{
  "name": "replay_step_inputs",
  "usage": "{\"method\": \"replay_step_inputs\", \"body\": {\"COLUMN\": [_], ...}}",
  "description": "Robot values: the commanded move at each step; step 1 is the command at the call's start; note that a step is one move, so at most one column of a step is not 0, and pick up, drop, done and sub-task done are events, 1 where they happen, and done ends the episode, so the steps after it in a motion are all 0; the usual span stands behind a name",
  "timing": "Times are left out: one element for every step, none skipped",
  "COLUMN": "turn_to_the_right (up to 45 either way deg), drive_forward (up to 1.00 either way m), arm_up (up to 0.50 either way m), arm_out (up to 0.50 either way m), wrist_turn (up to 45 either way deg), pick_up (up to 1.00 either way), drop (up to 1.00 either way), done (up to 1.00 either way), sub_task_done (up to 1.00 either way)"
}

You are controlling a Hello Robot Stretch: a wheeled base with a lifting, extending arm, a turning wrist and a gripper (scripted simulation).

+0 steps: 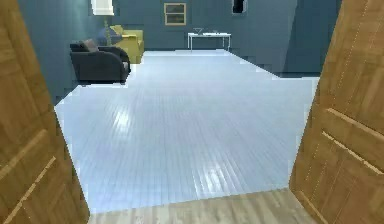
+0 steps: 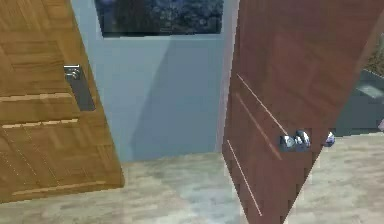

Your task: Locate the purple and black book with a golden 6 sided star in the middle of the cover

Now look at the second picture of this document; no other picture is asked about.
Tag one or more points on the chrome door knob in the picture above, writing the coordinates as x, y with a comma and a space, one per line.
329, 139

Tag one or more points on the dark red-brown wooden door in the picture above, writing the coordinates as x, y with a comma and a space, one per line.
286, 83

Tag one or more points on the dark window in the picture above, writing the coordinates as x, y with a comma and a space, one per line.
160, 16

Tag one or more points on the dark grey cabinet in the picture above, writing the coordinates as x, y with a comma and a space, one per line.
361, 106

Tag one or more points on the light brown wooden door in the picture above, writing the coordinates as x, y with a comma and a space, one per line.
40, 110

